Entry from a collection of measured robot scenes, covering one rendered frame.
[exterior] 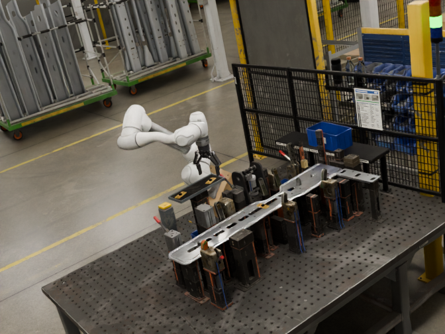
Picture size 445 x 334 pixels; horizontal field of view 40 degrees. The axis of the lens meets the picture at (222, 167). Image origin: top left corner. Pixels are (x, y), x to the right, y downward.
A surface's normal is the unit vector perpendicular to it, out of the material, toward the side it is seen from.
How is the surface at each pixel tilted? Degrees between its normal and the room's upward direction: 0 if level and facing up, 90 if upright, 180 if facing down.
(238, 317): 0
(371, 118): 90
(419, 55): 90
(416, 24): 90
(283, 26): 90
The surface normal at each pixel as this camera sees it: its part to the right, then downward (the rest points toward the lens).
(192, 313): -0.18, -0.91
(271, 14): -0.80, 0.36
